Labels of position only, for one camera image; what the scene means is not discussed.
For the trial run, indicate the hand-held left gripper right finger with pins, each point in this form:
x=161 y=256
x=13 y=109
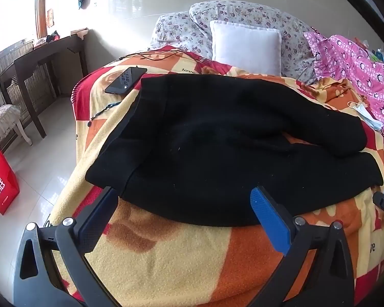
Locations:
x=268 y=217

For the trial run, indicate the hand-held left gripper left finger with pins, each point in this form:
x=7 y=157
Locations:
x=97 y=212

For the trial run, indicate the black pants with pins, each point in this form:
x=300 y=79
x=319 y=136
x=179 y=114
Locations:
x=217 y=140

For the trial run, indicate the orange red yellow printed blanket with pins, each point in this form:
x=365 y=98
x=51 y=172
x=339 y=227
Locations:
x=166 y=262

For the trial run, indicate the blue face mask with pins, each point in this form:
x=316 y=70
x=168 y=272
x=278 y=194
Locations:
x=369 y=118

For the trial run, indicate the red shopping bag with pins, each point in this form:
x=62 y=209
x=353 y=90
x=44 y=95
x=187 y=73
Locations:
x=1 y=185

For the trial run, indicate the pink penguin print quilt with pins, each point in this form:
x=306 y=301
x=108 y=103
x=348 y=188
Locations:
x=364 y=76

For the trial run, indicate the black smartphone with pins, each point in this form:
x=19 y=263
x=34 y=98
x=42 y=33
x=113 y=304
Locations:
x=126 y=80

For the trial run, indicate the white chair with lace cushion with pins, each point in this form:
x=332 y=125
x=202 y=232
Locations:
x=1 y=115

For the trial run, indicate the teal bottle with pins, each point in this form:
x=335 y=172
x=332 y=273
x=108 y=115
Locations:
x=378 y=56

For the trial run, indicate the dark wooden desk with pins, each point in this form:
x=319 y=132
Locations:
x=44 y=54

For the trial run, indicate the white pillow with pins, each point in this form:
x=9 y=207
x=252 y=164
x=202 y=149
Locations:
x=244 y=46

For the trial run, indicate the woven rattan rack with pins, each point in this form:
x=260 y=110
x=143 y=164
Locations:
x=19 y=51

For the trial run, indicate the cardboard box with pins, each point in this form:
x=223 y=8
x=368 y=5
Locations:
x=80 y=33

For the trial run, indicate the red and dark desk clutter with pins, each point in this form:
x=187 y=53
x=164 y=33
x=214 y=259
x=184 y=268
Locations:
x=52 y=36

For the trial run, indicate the small floral pillow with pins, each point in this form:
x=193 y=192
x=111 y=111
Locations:
x=176 y=32

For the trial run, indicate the red paper window decoration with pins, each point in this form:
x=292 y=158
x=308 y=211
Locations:
x=50 y=17

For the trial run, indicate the large floral pillow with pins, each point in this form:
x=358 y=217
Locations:
x=243 y=11

